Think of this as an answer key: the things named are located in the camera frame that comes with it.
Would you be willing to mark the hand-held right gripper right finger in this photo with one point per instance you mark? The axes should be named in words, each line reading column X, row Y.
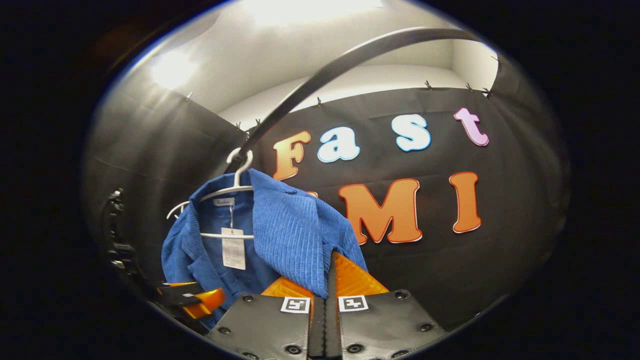
column 331, row 320

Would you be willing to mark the black backdrop cloth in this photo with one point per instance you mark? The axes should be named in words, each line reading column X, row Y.
column 450, row 270

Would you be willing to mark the small ceiling light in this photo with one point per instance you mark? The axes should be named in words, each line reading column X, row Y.
column 172, row 70

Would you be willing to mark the white paper garment tag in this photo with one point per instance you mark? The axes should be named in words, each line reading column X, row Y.
column 233, row 252

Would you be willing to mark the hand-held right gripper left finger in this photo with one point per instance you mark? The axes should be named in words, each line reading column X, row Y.
column 265, row 325

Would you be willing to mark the black clothes rack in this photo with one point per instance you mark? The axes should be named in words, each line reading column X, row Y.
column 325, row 72

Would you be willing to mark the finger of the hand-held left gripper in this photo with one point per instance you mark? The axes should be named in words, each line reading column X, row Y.
column 180, row 285
column 210, row 299

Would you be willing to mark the long ceiling light panel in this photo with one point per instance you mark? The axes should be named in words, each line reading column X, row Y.
column 310, row 10

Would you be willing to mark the white plastic clothes hanger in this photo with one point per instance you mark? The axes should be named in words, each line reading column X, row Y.
column 240, row 175

